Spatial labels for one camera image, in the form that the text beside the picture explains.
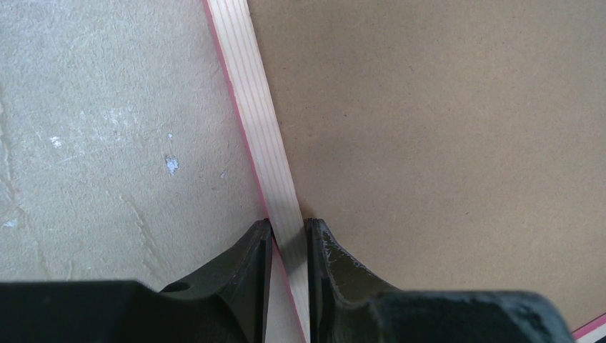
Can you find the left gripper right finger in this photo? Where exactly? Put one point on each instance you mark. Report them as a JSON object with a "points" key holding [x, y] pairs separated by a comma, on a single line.
{"points": [[349, 303]]}

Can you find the pink picture frame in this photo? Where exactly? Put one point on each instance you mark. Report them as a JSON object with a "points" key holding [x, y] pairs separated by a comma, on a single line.
{"points": [[447, 144]]}

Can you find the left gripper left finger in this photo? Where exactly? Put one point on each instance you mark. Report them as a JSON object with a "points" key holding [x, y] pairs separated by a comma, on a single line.
{"points": [[225, 300]]}

